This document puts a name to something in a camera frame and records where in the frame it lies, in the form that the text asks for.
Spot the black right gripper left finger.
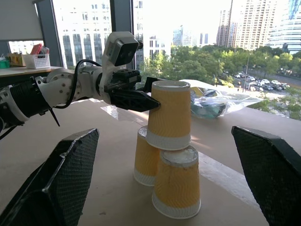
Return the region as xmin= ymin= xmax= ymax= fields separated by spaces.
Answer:
xmin=0 ymin=128 xmax=100 ymax=226

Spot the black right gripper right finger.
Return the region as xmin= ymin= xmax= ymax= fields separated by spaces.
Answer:
xmin=231 ymin=126 xmax=301 ymax=226

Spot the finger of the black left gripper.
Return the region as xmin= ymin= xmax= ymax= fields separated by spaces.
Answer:
xmin=110 ymin=89 xmax=161 ymax=113
xmin=142 ymin=77 xmax=161 ymax=94

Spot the yellow paper cup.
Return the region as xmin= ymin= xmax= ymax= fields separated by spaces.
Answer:
xmin=133 ymin=125 xmax=161 ymax=187
xmin=151 ymin=145 xmax=202 ymax=219
xmin=145 ymin=80 xmax=191 ymax=151

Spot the clear plastic bag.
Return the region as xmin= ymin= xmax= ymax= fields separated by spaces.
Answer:
xmin=179 ymin=79 xmax=264 ymax=120

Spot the white plastic basket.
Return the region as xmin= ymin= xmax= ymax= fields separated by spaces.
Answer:
xmin=23 ymin=53 xmax=51 ymax=70

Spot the wooden background desk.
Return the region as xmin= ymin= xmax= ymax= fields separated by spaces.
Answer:
xmin=0 ymin=66 xmax=63 ymax=79

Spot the yellow cardboard box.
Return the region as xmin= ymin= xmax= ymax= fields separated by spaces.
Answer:
xmin=8 ymin=52 xmax=26 ymax=67

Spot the grey roller blind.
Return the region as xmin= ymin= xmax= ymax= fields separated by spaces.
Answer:
xmin=0 ymin=0 xmax=44 ymax=41

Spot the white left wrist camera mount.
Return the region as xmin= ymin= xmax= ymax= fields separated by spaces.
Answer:
xmin=98 ymin=31 xmax=139 ymax=106

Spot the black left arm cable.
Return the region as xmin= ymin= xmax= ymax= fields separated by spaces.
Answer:
xmin=53 ymin=59 xmax=102 ymax=109

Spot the black cable tie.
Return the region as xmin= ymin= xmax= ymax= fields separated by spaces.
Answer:
xmin=48 ymin=107 xmax=61 ymax=127

